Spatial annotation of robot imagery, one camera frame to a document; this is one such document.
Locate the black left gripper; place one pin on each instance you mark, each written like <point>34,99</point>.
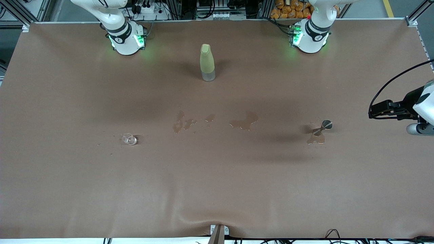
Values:
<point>408,103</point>

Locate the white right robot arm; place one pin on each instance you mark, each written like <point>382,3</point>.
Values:
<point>125,44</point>

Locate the orange packet pile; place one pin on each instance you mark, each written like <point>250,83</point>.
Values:
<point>288,12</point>

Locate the metal edge bracket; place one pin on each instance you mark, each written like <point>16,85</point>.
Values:
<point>226,230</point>

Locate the brown wooden strip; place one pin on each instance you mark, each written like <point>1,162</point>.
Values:
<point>217,235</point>

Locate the white power strip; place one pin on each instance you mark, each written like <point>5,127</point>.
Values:
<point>159,15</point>

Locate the yellow-green capped bottle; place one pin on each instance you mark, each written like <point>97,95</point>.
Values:
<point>207,61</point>

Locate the spilled liquid puddle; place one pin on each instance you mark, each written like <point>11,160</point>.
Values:
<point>179,125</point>
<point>317,139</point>
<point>245,122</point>
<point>210,118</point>

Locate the brown table mat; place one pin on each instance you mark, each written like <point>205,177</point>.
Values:
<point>217,176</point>

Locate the steel double cone jigger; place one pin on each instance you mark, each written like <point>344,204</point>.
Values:
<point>323,127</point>

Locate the clear glass beaker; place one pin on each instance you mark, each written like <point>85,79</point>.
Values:
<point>130,139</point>

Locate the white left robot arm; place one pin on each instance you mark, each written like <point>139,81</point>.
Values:
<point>312,42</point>

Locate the aluminium frame profile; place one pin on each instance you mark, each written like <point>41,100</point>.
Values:
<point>411,22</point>
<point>26,26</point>

